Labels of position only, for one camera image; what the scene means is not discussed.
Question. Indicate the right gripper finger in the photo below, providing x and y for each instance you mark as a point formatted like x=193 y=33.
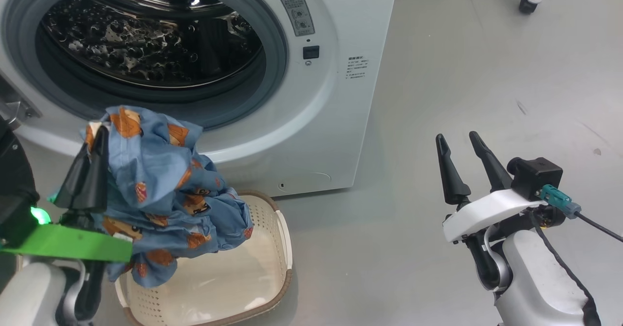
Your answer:
x=452 y=180
x=491 y=165

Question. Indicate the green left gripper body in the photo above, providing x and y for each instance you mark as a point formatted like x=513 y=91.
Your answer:
x=73 y=245

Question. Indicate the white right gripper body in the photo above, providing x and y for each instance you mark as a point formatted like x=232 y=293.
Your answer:
x=486 y=214

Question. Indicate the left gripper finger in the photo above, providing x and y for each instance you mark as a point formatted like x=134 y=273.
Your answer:
x=78 y=185
x=101 y=180

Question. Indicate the metal door hinge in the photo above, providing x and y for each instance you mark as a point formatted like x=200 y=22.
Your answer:
x=17 y=107

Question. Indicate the white front-load washing machine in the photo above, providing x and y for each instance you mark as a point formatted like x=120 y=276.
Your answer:
x=311 y=136

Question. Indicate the stainless steel washer drum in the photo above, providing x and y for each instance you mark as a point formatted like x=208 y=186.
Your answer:
x=146 y=39

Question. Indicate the white oval filter access cover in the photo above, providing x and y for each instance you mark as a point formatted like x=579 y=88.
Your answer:
x=304 y=182

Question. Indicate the white text sticker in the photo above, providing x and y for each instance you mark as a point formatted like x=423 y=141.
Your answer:
x=357 y=68

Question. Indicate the cream perforated laundry basket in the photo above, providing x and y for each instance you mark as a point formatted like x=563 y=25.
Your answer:
x=243 y=287

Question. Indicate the grey warning label sticker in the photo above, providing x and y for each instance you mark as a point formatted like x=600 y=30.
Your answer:
x=295 y=9

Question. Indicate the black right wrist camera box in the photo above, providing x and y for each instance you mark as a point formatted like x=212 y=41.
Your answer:
x=535 y=175

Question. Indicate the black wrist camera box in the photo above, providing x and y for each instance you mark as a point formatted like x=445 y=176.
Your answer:
x=535 y=175
x=14 y=224

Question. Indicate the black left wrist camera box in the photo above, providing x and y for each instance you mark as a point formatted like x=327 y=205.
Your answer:
x=14 y=224

